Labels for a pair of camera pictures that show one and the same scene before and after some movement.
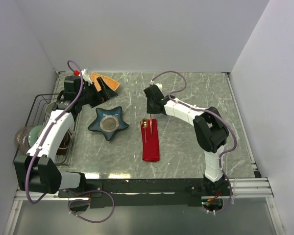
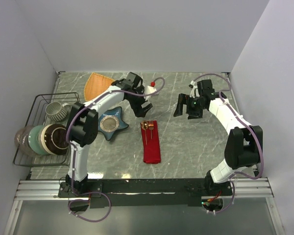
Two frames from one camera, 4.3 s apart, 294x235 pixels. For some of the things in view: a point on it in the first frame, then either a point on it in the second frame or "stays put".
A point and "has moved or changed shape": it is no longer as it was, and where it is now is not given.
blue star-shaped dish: x=108 y=121 stays put
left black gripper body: x=91 y=96 to x=136 y=101
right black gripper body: x=150 y=108 to x=194 y=108
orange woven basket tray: x=108 y=82 stays put
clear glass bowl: x=21 y=139 stays put
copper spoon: x=144 y=123 stays put
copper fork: x=151 y=124 has moved or changed shape
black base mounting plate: x=175 y=192 stays put
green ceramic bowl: x=34 y=134 stays put
